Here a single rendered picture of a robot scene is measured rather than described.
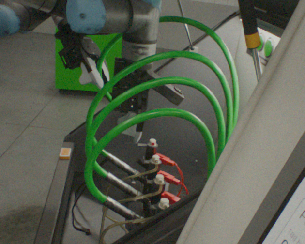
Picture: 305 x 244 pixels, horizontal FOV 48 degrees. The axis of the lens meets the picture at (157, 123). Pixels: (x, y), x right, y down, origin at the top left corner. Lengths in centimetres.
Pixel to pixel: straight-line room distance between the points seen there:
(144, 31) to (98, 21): 11
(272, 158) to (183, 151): 89
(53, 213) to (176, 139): 52
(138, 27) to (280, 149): 45
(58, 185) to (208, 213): 60
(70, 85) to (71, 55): 324
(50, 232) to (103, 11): 51
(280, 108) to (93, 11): 40
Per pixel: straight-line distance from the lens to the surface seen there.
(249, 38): 47
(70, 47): 97
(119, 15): 69
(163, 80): 63
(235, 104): 86
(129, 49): 75
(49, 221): 90
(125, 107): 79
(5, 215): 243
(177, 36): 723
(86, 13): 66
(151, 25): 74
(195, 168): 130
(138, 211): 88
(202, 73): 115
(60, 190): 99
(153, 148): 86
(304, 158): 34
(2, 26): 94
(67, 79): 418
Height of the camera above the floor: 153
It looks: 24 degrees down
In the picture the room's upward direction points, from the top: 8 degrees clockwise
